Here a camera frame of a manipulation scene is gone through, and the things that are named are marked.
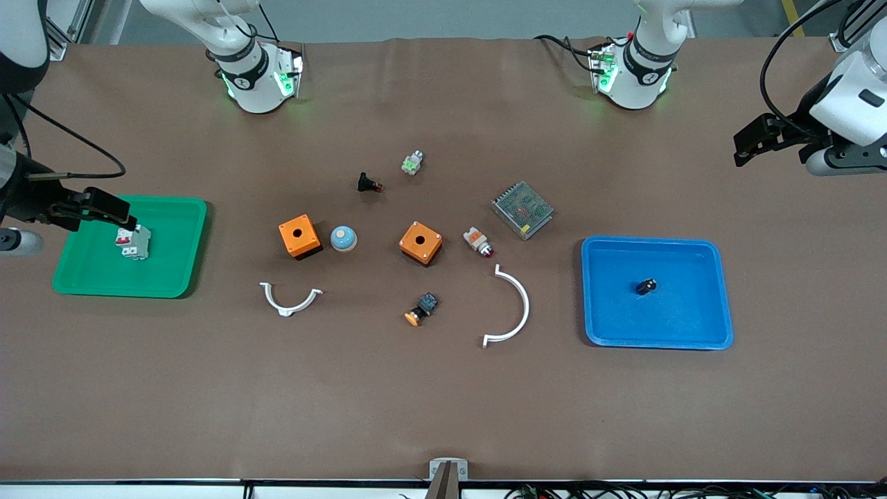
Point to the white red circuit breaker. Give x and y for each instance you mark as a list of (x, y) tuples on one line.
[(135, 244)]

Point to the blue plastic tray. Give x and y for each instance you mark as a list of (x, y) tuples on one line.
[(679, 319)]

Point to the white table edge rail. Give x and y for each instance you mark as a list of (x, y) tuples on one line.
[(138, 492)]

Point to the orange push button blue body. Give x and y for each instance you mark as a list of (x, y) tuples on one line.
[(424, 305)]

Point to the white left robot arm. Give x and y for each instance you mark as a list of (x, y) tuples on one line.
[(637, 76)]

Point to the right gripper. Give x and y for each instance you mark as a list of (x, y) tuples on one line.
[(29, 199)]

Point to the black red push button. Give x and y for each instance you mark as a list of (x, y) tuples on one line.
[(366, 183)]

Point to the grey metal clamp bracket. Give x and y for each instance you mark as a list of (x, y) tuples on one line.
[(435, 466)]

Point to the large white curved bracket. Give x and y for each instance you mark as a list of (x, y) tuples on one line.
[(524, 305)]

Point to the brown table mat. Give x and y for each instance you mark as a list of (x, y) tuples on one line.
[(416, 402)]

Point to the small white curved bracket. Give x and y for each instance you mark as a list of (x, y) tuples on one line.
[(287, 310)]

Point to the dark tapered pole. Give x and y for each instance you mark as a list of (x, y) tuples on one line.
[(443, 485)]

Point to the green plastic tray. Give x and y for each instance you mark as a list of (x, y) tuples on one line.
[(166, 263)]

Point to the green white switch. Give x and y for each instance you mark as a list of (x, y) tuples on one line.
[(412, 163)]

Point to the aluminium frame profile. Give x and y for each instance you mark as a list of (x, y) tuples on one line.
[(842, 43), (69, 28)]

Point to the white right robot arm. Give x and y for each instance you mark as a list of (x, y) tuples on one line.
[(253, 86)]

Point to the perforated metal power supply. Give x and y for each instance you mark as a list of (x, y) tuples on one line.
[(523, 209)]

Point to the red indicator light white body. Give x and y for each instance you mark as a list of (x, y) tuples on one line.
[(475, 240)]

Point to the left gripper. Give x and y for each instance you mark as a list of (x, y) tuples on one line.
[(808, 111)]

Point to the black cylindrical capacitor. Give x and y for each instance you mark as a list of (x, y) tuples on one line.
[(646, 287)]

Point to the orange push button box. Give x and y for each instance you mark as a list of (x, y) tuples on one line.
[(308, 239), (426, 246)]

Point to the blue white dome button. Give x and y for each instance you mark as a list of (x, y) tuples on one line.
[(344, 239)]

